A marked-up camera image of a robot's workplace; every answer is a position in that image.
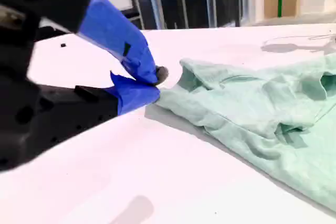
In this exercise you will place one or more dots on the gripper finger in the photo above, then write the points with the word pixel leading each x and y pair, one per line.
pixel 115 32
pixel 131 95

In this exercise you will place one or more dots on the pale green T-shirt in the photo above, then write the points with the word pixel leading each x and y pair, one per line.
pixel 236 108

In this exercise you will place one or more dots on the small black piece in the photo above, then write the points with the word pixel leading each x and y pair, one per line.
pixel 63 45

